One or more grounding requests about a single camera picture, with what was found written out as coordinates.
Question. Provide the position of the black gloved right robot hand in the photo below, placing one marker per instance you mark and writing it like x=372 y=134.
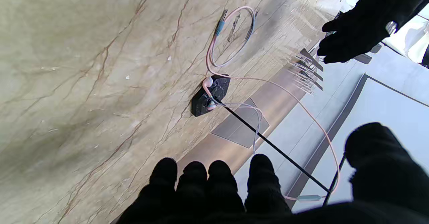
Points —
x=382 y=170

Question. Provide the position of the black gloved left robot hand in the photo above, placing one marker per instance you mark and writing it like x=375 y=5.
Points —
x=362 y=26

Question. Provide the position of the black T rack marble base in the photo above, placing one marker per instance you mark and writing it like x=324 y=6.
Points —
x=201 y=103

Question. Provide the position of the dark upright desk screen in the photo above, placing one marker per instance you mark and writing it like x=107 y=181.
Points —
x=313 y=80
x=311 y=59

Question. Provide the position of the brown wooden conference table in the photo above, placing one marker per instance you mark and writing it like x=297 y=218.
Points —
x=278 y=103

